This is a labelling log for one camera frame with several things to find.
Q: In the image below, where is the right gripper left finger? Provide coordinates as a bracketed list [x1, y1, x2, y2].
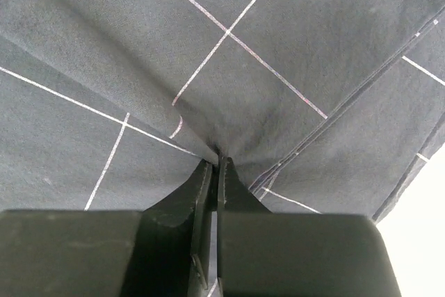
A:
[121, 160, 213, 296]

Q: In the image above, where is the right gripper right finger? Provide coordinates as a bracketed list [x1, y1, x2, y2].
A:
[217, 157, 401, 296]

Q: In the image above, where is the dark grey checked cloth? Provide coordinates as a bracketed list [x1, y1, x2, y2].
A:
[1, 0, 444, 220]

